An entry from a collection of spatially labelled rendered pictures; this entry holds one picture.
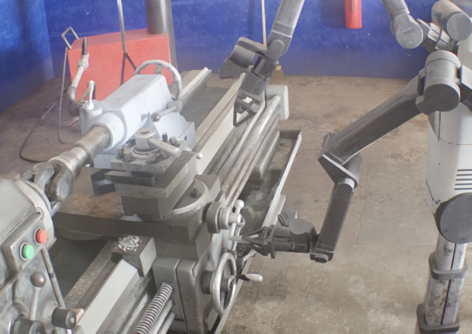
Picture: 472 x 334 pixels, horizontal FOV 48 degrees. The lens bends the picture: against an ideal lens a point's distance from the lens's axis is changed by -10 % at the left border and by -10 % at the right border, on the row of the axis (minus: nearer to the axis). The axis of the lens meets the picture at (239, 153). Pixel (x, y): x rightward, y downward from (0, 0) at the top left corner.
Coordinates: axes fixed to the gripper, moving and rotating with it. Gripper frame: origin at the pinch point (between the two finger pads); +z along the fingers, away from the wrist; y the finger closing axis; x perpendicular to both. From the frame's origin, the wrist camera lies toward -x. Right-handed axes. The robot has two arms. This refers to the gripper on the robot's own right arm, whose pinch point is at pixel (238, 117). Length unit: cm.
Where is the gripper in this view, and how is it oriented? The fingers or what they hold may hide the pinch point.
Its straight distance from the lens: 163.4
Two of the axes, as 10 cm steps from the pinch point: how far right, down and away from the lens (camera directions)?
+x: 9.0, 4.3, 1.0
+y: -1.1, 4.3, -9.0
